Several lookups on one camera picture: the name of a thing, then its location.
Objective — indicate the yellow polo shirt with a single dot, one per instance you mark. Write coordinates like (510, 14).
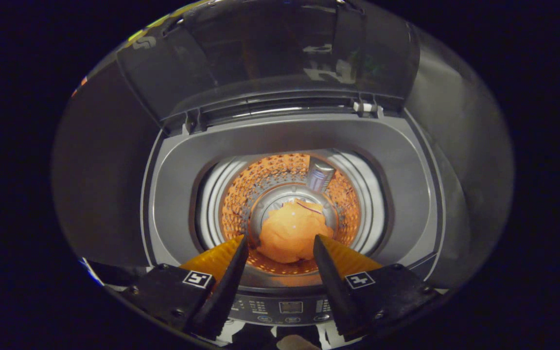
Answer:
(292, 233)

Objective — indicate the dark grey washing machine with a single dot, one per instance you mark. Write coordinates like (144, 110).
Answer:
(178, 194)

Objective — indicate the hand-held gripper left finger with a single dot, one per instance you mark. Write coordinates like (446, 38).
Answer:
(224, 291)

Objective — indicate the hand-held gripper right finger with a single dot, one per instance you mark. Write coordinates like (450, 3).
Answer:
(333, 287)

